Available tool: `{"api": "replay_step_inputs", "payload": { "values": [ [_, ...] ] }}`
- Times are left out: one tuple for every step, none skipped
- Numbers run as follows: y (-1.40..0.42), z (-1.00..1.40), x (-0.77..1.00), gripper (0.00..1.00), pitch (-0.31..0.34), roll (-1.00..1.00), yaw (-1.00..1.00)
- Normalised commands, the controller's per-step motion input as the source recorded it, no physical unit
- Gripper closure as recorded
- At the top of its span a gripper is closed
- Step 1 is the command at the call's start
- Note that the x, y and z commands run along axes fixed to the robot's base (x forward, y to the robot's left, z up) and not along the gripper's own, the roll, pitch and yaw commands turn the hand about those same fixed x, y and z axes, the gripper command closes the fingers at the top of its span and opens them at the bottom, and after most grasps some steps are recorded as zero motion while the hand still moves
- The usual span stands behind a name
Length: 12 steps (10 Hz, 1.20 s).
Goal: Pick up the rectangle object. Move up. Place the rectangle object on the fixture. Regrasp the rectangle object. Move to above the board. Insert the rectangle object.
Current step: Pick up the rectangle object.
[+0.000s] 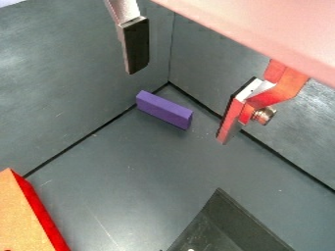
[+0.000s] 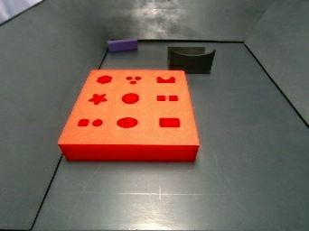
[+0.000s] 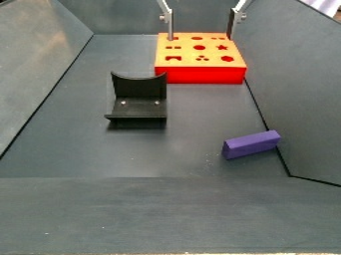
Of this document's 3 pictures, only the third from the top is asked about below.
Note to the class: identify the black curved fixture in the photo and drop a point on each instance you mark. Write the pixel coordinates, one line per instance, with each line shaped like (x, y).
(140, 98)

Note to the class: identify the orange red shape board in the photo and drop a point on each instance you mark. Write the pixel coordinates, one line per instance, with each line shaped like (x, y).
(199, 58)

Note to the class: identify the purple rectangular block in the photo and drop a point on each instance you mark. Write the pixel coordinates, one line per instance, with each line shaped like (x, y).
(250, 144)

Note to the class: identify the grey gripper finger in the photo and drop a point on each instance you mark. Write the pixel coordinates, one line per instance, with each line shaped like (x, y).
(235, 16)
(166, 16)

